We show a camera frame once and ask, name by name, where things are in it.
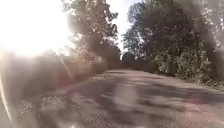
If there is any grey asphalt road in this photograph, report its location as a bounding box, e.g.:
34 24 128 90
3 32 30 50
13 69 224 128

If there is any row of bushes and trees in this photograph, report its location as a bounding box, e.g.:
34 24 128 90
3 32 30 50
0 0 122 108

